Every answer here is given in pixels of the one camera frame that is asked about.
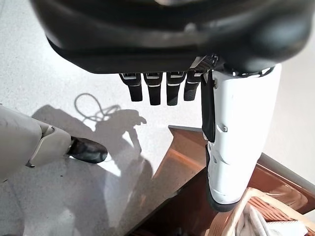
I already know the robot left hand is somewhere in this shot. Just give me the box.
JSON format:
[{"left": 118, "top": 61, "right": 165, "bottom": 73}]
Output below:
[{"left": 29, "top": 0, "right": 314, "bottom": 213}]

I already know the white cloth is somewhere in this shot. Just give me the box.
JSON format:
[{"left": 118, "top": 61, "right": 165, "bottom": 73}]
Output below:
[{"left": 235, "top": 203, "right": 308, "bottom": 236}]

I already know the brown wooden stool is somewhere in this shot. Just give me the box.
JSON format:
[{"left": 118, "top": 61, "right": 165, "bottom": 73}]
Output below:
[{"left": 129, "top": 124, "right": 310, "bottom": 236}]

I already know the silver robot left leg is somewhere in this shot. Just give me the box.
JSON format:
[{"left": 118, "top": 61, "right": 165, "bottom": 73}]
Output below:
[{"left": 0, "top": 104, "right": 108, "bottom": 184}]

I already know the wicker laundry basket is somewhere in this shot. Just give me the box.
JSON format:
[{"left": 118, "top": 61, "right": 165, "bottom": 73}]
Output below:
[{"left": 208, "top": 186, "right": 315, "bottom": 236}]

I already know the white floor cable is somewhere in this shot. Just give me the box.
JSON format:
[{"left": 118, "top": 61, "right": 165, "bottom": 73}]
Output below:
[{"left": 74, "top": 92, "right": 122, "bottom": 123}]

